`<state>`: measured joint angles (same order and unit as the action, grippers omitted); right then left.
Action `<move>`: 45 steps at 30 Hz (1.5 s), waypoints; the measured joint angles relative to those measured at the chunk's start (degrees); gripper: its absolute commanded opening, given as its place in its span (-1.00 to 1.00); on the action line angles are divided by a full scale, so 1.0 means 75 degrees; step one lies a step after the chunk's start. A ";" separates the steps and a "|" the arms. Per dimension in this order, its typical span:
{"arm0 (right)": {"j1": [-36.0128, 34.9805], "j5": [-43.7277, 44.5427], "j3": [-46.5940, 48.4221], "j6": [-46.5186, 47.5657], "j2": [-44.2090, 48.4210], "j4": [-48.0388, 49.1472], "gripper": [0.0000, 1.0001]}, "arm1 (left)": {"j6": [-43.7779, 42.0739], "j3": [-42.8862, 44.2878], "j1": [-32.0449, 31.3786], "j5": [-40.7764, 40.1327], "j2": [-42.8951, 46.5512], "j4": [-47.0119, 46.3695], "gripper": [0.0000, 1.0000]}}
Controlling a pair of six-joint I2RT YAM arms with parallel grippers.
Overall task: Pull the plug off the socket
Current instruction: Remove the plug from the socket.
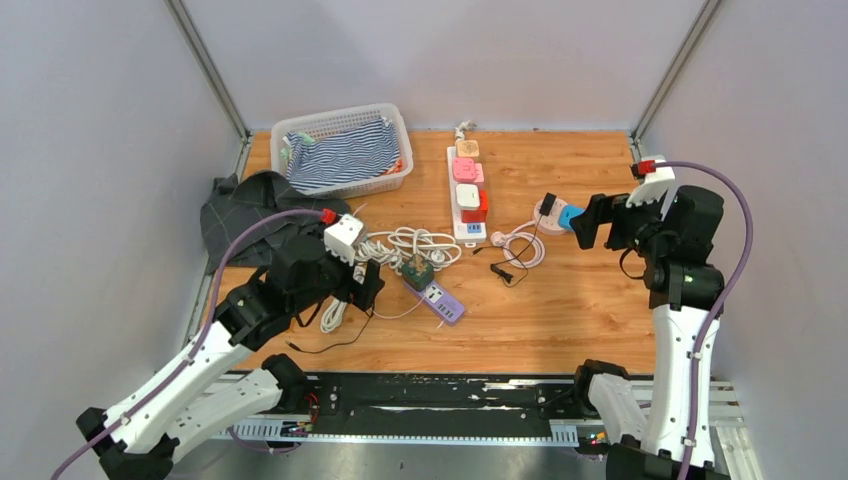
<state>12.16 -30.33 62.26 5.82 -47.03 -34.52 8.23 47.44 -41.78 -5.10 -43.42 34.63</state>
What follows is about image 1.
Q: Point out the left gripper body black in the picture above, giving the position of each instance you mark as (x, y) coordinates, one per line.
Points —
(347, 288)

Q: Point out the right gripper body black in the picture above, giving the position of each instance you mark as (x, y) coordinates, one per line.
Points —
(627, 223)

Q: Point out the dark green plug adapter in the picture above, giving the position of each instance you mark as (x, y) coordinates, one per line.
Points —
(417, 272)

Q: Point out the purple power strip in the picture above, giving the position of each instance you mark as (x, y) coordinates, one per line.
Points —
(435, 297)

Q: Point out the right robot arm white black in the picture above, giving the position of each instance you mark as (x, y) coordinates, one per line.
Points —
(671, 439)

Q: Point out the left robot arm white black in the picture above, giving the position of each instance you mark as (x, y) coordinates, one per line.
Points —
(145, 435)

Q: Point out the blue plug adapter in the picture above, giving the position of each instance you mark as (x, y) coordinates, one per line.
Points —
(567, 214)

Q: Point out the red plug adapter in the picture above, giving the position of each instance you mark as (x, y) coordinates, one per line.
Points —
(479, 214)

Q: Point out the white plug adapter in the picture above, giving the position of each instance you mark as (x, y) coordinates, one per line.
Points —
(466, 196)

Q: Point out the pink plug adapter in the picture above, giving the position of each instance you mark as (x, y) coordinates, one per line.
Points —
(467, 171)

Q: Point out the beige round-pattern plug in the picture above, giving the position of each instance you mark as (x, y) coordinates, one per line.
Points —
(467, 148)

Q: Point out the small black charger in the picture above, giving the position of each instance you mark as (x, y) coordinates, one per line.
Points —
(547, 204)

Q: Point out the long white power strip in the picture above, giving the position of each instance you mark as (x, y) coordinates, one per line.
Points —
(469, 234)

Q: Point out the blue white striped cloth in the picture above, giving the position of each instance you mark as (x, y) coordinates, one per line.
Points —
(365, 152)

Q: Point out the dark grey plaid cloth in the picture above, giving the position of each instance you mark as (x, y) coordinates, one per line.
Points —
(234, 205)

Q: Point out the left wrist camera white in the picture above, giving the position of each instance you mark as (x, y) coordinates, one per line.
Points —
(342, 239)

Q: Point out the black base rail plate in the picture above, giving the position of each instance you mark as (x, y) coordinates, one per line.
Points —
(465, 407)

